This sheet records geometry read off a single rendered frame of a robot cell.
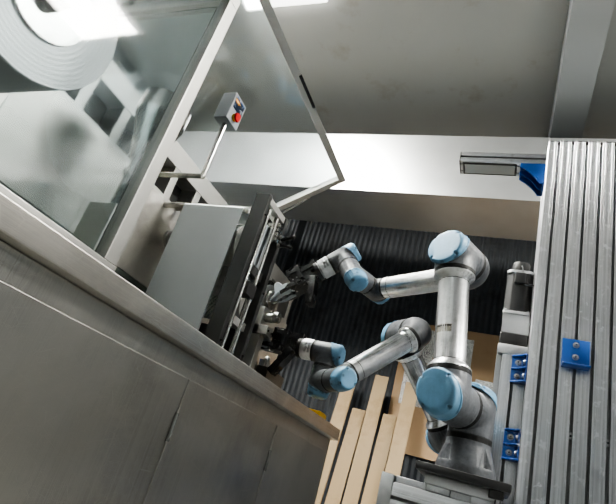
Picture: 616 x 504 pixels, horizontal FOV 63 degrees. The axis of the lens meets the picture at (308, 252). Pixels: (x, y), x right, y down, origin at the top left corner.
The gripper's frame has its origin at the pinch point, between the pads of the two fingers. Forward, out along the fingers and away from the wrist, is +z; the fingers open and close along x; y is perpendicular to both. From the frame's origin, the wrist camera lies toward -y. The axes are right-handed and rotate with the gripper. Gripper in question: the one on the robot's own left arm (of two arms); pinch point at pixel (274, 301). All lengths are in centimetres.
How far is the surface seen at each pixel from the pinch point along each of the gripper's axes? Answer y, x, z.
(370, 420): 12, -248, 13
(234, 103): 36, 56, -23
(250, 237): -1.6, 41.1, -8.5
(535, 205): 50, -133, -150
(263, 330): -10.5, 4.1, 6.9
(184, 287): 0.2, 33.4, 18.3
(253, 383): -45, 45, 4
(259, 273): -7.0, 30.5, -4.7
